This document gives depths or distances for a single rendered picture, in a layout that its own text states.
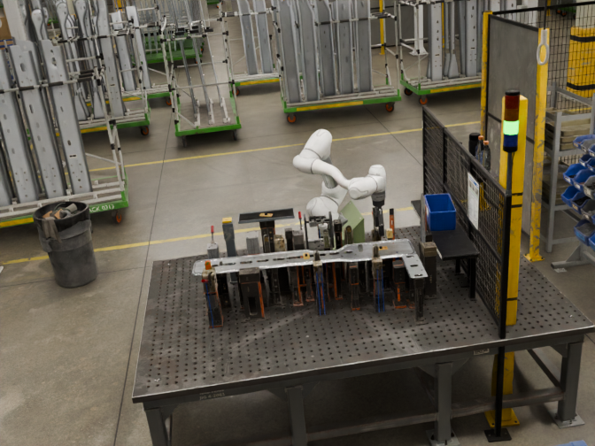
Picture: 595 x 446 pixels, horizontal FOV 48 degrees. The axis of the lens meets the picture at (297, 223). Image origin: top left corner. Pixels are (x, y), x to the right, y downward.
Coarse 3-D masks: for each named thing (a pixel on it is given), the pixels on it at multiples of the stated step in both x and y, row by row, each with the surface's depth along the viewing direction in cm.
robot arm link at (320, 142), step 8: (312, 136) 430; (320, 136) 428; (328, 136) 430; (312, 144) 426; (320, 144) 426; (328, 144) 431; (320, 152) 426; (328, 152) 436; (328, 160) 445; (328, 176) 458; (328, 184) 468; (336, 184) 472; (328, 192) 474; (336, 192) 474; (344, 192) 482; (336, 200) 478
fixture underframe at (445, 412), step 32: (480, 352) 370; (544, 352) 427; (576, 352) 379; (288, 384) 361; (448, 384) 376; (576, 384) 388; (160, 416) 359; (384, 416) 385; (416, 416) 383; (448, 416) 385; (576, 416) 402
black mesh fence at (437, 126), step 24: (432, 120) 481; (432, 144) 487; (456, 144) 417; (432, 168) 492; (456, 168) 429; (480, 168) 371; (432, 192) 506; (504, 192) 336; (456, 216) 440; (480, 216) 385; (504, 216) 337; (504, 240) 341; (480, 264) 395; (504, 264) 346; (480, 288) 403; (504, 288) 352; (504, 312) 358; (504, 336) 364; (504, 360) 371; (504, 432) 396
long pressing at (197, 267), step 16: (400, 240) 420; (240, 256) 419; (256, 256) 418; (272, 256) 416; (288, 256) 414; (320, 256) 410; (336, 256) 408; (352, 256) 406; (368, 256) 404; (384, 256) 402; (400, 256) 401; (192, 272) 406; (224, 272) 403
